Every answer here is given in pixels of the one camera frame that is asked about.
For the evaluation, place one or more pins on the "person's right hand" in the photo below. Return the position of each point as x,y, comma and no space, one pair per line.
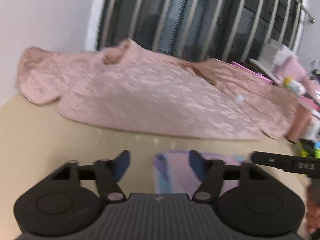
315,205

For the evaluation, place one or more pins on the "steel window railing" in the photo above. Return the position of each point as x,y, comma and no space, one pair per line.
164,12

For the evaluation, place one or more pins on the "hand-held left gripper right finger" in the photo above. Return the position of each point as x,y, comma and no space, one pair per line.
196,163

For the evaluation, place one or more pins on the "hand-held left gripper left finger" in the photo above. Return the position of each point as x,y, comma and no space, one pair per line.
122,165

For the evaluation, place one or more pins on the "white yellow plush toy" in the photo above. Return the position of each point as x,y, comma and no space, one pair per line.
296,86

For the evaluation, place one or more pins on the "pink quilted blanket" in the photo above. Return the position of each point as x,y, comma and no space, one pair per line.
150,100

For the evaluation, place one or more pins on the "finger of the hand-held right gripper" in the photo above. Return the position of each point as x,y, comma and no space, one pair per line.
265,158

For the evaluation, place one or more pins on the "pink pillow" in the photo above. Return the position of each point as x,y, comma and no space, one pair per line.
292,67

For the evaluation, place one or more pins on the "white box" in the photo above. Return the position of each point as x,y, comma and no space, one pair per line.
277,52

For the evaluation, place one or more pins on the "pink blue purple-trimmed garment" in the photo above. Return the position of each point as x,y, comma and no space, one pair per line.
180,175

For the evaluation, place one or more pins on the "green yellow toy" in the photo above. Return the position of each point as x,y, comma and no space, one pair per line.
310,150

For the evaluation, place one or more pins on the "dark glass window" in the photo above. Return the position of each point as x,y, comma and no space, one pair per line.
185,17

